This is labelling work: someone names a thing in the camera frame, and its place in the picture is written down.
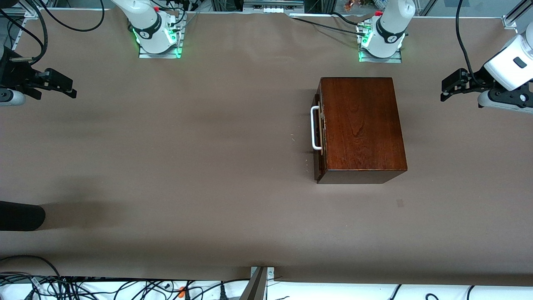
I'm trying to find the wooden drawer with white handle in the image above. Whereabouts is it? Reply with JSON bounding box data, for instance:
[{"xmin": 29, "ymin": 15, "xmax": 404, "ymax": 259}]
[{"xmin": 311, "ymin": 92, "xmax": 326, "ymax": 182}]

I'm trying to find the dark brown wooden cabinet box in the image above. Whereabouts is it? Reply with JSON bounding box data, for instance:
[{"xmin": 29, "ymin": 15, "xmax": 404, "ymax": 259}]
[{"xmin": 316, "ymin": 76, "xmax": 408, "ymax": 185}]

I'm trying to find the black ribbed cylinder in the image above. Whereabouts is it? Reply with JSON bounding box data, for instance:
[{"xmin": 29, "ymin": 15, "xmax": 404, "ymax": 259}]
[{"xmin": 0, "ymin": 200, "xmax": 46, "ymax": 232}]

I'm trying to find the white power strip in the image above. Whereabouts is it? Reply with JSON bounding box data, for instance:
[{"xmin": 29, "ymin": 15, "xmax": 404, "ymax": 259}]
[{"xmin": 244, "ymin": 0, "xmax": 304, "ymax": 13}]

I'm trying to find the black looping cable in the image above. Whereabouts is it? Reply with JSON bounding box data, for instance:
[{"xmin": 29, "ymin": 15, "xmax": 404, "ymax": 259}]
[
  {"xmin": 0, "ymin": 7, "xmax": 48, "ymax": 65},
  {"xmin": 37, "ymin": 0, "xmax": 105, "ymax": 33}
]

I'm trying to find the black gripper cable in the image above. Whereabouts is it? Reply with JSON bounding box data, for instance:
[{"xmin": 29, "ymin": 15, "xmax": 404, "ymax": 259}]
[{"xmin": 456, "ymin": 0, "xmax": 486, "ymax": 82}]

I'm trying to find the silver aluminium frame profile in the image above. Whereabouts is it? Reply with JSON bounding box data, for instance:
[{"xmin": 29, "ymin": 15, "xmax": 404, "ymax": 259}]
[
  {"xmin": 0, "ymin": 0, "xmax": 59, "ymax": 50},
  {"xmin": 502, "ymin": 0, "xmax": 533, "ymax": 30}
]

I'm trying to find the black cable on table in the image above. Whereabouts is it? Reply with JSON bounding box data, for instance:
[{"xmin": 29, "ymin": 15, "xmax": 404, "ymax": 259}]
[{"xmin": 289, "ymin": 16, "xmax": 369, "ymax": 37}]

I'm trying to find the grey metal bracket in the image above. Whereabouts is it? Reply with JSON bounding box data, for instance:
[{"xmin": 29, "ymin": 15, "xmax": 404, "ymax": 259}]
[{"xmin": 239, "ymin": 266, "xmax": 275, "ymax": 300}]

